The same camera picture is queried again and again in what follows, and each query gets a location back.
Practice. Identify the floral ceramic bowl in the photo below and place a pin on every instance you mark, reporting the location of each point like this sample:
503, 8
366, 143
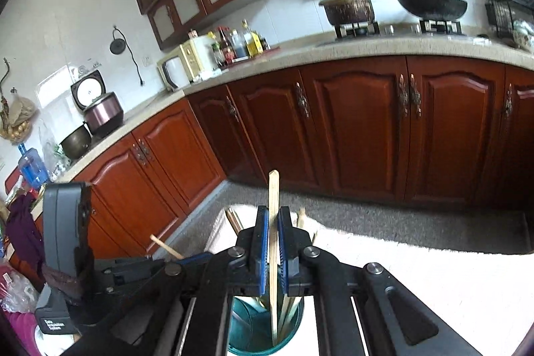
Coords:
523, 35

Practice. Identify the wall socket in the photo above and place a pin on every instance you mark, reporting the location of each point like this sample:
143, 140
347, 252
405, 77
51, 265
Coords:
146, 60

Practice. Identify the purple cloth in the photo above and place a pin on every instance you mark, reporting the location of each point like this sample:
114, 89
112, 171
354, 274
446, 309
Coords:
23, 231

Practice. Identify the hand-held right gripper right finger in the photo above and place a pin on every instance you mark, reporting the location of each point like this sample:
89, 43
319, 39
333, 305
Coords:
283, 256

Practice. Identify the cream microwave oven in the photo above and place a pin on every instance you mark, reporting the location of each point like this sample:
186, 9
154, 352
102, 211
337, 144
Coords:
183, 64

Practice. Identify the rice cooker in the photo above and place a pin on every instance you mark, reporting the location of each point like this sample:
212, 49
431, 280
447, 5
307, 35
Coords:
102, 112

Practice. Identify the group of condiment bottles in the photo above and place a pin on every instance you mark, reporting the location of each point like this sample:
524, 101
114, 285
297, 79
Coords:
250, 43

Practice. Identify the bronze inner pot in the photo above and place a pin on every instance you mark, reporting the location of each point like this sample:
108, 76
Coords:
76, 143

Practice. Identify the cream quilted tablecloth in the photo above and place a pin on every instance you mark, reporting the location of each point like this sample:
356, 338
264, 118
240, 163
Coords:
417, 276

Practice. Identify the gas stove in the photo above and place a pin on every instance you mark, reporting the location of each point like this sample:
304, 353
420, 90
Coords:
396, 31

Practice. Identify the red tray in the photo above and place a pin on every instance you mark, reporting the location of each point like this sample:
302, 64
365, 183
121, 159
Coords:
269, 52

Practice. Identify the white rag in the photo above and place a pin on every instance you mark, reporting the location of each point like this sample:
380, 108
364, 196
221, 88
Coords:
208, 75

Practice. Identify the clear plastic bag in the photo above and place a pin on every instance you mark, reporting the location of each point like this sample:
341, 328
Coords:
56, 156

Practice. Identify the wooden kitchen base cabinets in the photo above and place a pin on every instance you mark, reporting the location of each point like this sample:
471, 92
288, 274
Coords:
354, 130

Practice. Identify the pink plastic bag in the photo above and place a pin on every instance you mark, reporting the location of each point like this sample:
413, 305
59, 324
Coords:
18, 297

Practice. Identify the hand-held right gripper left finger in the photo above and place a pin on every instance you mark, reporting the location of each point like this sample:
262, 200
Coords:
263, 256

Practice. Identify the blue water bottle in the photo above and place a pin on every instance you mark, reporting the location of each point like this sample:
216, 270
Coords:
33, 168

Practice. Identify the black wok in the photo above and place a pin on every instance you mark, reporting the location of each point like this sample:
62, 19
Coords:
429, 5

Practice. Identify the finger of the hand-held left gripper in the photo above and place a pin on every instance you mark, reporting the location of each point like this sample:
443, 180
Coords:
196, 259
133, 274

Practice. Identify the stockpot with lid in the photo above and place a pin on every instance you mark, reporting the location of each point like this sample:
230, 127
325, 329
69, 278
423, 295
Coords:
348, 10

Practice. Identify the teal-rimmed white utensil holder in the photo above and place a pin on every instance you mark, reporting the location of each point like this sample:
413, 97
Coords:
246, 327

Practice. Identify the hanging mesh bag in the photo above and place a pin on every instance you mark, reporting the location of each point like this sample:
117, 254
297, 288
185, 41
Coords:
18, 118

